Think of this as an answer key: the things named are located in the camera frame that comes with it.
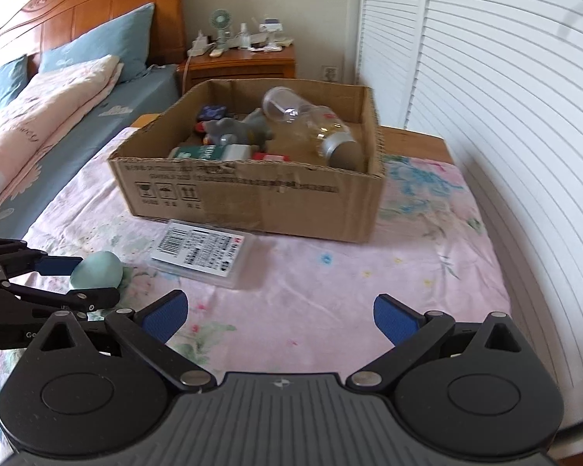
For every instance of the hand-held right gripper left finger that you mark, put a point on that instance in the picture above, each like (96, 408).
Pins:
(167, 318)

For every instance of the black toy train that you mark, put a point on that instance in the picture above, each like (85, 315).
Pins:
(211, 112)

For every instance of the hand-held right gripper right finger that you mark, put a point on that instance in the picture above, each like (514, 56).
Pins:
(393, 318)

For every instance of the wooden nightstand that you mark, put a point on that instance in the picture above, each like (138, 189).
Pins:
(243, 65)

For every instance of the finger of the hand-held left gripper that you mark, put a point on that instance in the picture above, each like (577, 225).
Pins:
(53, 266)
(92, 298)

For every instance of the white cotton swab container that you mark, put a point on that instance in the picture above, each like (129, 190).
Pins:
(199, 153)

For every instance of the wooden bed headboard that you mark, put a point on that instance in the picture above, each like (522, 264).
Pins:
(92, 5)

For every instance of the mint green oval case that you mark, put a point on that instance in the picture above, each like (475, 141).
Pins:
(99, 269)

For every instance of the blue-grey bed sheet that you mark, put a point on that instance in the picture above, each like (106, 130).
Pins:
(141, 92)

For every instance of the yellow capsule bottle silver cap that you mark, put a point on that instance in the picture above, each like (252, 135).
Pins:
(340, 150)

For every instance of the small blue pillow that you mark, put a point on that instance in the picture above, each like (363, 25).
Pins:
(2, 85)

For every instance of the clear plastic case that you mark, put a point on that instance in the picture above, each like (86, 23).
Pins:
(199, 252)

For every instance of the brown cardboard box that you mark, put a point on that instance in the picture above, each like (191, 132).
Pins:
(252, 194)

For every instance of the pink quilt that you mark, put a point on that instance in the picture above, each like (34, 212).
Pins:
(39, 121)

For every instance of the white wall socket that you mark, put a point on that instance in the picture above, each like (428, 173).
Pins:
(330, 73)

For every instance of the grey plush toy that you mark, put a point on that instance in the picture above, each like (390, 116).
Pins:
(233, 128)

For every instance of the white power strip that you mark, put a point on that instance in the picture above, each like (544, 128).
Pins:
(201, 47)

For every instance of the pink floral bedsheet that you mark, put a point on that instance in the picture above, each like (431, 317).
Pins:
(320, 276)

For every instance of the white louvred closet door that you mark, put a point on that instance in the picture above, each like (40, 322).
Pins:
(393, 34)
(515, 131)

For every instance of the clear plastic container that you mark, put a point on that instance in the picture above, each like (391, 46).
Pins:
(286, 104)

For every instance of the large blue pillow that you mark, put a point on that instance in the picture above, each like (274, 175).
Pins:
(102, 39)

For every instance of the small green desk fan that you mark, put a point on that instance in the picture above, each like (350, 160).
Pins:
(219, 20)

